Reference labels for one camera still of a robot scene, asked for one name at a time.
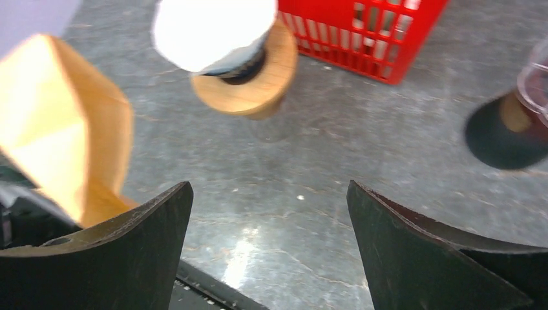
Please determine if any clear glass dripper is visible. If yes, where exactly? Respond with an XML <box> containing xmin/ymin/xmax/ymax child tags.
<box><xmin>517</xmin><ymin>37</ymin><xmax>547</xmax><ymax>126</ymax></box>

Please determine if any white paper coffee filter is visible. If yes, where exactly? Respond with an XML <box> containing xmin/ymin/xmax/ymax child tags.
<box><xmin>151</xmin><ymin>0</ymin><xmax>278</xmax><ymax>74</ymax></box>

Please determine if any brown paper coffee filter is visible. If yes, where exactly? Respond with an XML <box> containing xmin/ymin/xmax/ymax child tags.
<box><xmin>1</xmin><ymin>34</ymin><xmax>134</xmax><ymax>228</ymax></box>

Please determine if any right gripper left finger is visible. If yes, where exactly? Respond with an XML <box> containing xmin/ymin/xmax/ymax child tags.
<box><xmin>1</xmin><ymin>182</ymin><xmax>193</xmax><ymax>309</ymax></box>

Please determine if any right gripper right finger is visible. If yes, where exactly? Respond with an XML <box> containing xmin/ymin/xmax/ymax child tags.
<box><xmin>346</xmin><ymin>181</ymin><xmax>547</xmax><ymax>310</ymax></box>

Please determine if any red plastic shopping basket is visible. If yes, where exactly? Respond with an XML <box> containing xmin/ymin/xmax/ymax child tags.
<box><xmin>279</xmin><ymin>0</ymin><xmax>448</xmax><ymax>85</ymax></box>

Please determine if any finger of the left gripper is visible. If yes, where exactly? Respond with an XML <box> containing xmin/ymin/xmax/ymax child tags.
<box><xmin>1</xmin><ymin>165</ymin><xmax>76</xmax><ymax>225</ymax></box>

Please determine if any dark red black cup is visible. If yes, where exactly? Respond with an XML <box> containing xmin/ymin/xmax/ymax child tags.
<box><xmin>464</xmin><ymin>90</ymin><xmax>547</xmax><ymax>170</ymax></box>

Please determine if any round wooden dripper holder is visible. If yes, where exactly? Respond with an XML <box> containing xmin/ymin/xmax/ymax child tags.
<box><xmin>191</xmin><ymin>19</ymin><xmax>298</xmax><ymax>120</ymax></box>

